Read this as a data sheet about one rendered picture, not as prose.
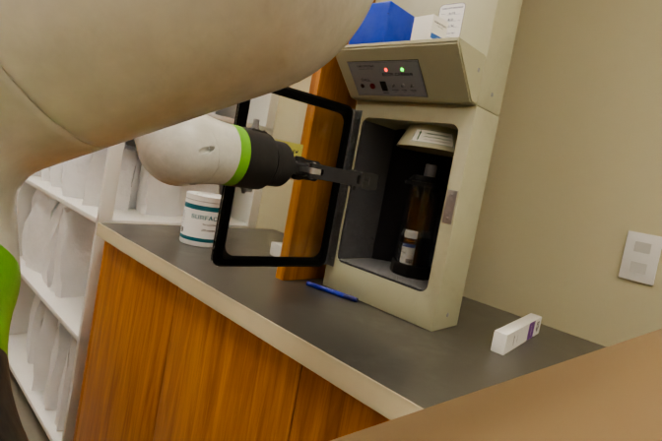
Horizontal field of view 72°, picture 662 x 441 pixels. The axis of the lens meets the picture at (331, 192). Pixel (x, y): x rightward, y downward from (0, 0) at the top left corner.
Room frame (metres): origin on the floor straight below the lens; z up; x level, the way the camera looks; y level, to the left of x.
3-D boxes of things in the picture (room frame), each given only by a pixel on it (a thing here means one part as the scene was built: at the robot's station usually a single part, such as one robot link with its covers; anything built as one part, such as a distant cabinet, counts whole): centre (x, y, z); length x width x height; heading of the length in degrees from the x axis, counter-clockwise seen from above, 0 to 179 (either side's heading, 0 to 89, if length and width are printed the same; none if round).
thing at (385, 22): (1.04, -0.05, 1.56); 0.10 x 0.10 x 0.09; 47
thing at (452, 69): (1.00, -0.10, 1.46); 0.32 x 0.11 x 0.10; 47
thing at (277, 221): (1.03, 0.10, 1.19); 0.30 x 0.01 x 0.40; 130
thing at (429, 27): (0.96, -0.14, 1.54); 0.05 x 0.05 x 0.06; 41
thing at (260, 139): (0.71, 0.14, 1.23); 0.09 x 0.06 x 0.12; 47
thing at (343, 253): (1.13, -0.22, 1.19); 0.26 x 0.24 x 0.35; 47
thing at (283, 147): (0.77, 0.09, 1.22); 0.09 x 0.08 x 0.07; 137
